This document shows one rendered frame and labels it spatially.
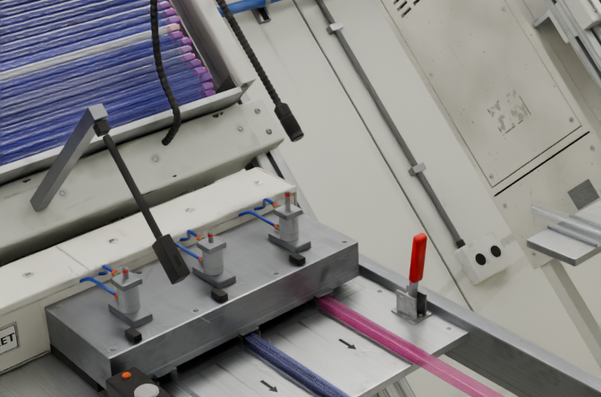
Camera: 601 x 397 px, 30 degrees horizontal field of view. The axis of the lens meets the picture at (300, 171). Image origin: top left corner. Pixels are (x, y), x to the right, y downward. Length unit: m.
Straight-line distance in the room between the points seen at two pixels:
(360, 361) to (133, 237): 0.31
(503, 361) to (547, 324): 2.38
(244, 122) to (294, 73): 2.01
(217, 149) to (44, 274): 0.31
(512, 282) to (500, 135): 1.42
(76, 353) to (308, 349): 0.25
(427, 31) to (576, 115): 0.38
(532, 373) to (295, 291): 0.28
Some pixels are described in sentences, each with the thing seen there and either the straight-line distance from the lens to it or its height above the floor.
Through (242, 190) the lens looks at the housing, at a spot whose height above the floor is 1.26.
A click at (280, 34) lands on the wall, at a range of 3.54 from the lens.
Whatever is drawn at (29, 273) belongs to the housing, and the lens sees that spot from 1.27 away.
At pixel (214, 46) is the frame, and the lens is 1.53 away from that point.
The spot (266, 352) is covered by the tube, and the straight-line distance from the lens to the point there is 1.22.
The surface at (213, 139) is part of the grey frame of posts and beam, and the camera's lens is 1.45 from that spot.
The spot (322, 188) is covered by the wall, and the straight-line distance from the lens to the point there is 3.34.
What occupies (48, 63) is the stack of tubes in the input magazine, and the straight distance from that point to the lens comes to 1.39.
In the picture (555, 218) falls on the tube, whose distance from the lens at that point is 1.37.
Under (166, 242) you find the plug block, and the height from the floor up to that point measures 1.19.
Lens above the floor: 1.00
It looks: 10 degrees up
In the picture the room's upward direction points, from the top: 29 degrees counter-clockwise
